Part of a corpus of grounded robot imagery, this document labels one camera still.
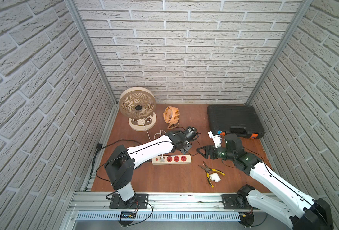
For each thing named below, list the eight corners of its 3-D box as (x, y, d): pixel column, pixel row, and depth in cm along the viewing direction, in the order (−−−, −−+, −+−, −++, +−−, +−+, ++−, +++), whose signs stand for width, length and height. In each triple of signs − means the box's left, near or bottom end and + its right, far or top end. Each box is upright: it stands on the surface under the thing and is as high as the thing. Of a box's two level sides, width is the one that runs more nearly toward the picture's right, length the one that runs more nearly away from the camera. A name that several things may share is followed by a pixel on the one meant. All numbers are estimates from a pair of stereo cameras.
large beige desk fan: (128, 130, 103) (115, 100, 79) (131, 118, 111) (120, 86, 86) (156, 131, 103) (151, 100, 79) (157, 118, 111) (153, 87, 87)
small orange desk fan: (163, 129, 104) (162, 119, 95) (164, 115, 112) (163, 105, 103) (179, 129, 104) (180, 119, 95) (179, 116, 113) (179, 105, 103)
